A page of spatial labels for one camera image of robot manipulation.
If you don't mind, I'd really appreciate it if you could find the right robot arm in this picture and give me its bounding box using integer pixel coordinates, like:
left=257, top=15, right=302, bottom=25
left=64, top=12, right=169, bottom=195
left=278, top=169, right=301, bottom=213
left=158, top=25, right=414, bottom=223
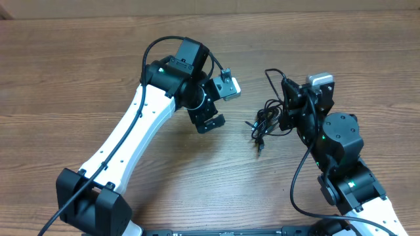
left=280, top=79, right=406, bottom=235

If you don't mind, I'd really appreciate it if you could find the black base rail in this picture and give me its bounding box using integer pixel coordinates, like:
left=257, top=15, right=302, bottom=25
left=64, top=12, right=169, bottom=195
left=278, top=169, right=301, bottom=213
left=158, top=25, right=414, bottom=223
left=81, top=224, right=329, bottom=236

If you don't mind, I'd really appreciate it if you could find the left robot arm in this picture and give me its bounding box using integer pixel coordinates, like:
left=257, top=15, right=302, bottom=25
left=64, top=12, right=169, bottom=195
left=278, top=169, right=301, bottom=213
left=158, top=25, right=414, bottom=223
left=53, top=37, right=241, bottom=235

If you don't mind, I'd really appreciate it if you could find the black usb cable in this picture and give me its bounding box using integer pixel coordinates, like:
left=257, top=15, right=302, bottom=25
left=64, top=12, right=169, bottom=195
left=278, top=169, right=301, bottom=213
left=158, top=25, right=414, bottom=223
left=244, top=98, right=295, bottom=157

